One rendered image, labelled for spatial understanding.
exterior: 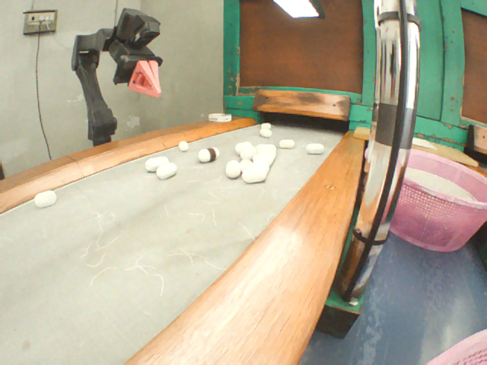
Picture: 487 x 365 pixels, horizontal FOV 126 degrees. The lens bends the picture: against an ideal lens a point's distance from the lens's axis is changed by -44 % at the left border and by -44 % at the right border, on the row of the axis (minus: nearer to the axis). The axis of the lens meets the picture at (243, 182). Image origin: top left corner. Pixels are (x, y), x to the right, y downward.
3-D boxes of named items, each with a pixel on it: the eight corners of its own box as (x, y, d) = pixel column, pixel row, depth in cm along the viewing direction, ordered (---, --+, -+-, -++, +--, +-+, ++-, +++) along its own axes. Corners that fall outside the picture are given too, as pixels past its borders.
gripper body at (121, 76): (165, 60, 40) (150, 45, 41) (123, 59, 32) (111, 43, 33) (154, 84, 44) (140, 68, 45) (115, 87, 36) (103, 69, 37)
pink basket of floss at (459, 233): (433, 292, 16) (472, 220, 12) (328, 192, 40) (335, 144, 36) (495, 238, 21) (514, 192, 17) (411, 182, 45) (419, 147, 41)
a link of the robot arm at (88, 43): (135, 27, 41) (96, 36, 54) (103, 25, 34) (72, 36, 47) (129, 73, 47) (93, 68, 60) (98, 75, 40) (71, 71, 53)
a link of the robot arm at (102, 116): (117, 125, 56) (94, 48, 54) (97, 130, 51) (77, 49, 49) (111, 135, 60) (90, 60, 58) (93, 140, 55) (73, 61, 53)
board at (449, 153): (352, 138, 46) (353, 132, 46) (356, 130, 58) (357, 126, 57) (477, 167, 30) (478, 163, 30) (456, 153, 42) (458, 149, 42)
